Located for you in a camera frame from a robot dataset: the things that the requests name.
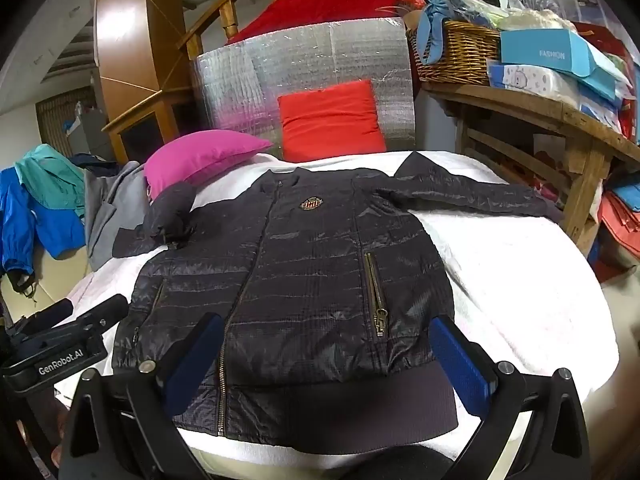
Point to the wooden stair railing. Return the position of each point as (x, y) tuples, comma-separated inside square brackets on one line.
[(230, 15)]

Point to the wooden column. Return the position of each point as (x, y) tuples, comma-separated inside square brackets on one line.
[(130, 35)]

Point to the black quilted jacket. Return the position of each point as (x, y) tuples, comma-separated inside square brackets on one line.
[(310, 285)]

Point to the red cloth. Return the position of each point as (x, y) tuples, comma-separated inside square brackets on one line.
[(325, 5)]

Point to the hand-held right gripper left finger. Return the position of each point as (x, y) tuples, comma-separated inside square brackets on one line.
[(195, 360)]

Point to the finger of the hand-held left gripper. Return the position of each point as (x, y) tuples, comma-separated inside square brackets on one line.
[(50, 314), (105, 308)]

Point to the grey garment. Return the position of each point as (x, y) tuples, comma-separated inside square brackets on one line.
[(110, 220)]

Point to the silver insulation mat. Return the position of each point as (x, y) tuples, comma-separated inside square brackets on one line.
[(300, 55)]

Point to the teal jacket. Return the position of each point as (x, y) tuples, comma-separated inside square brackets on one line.
[(50, 180)]

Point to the light blue cardboard box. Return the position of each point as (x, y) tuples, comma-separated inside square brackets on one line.
[(540, 47)]

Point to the white patterned package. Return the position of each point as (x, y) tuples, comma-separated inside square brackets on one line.
[(525, 80)]

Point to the navy garment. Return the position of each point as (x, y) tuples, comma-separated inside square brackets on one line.
[(95, 161)]

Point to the wicker basket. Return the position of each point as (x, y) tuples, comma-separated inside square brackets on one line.
[(460, 55)]

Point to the blue jacket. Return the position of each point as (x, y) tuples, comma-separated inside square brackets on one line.
[(55, 230)]

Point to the red pillow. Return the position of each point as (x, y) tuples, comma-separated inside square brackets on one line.
[(330, 120)]

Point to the magenta pillow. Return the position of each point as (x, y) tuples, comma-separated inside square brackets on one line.
[(200, 157)]

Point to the wooden table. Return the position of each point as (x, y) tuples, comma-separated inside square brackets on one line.
[(585, 160)]

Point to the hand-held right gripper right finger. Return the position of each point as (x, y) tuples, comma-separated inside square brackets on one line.
[(462, 365)]

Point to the white fluffy cloth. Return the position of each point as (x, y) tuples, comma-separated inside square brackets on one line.
[(530, 20)]

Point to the blue cloth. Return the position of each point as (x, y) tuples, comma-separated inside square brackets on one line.
[(430, 30)]

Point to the white bed blanket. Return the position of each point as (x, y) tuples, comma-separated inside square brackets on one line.
[(525, 285)]

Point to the dark lattice screen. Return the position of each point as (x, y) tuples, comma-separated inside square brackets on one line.
[(55, 120)]

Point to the red paper bags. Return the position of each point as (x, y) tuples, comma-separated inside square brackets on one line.
[(620, 220)]

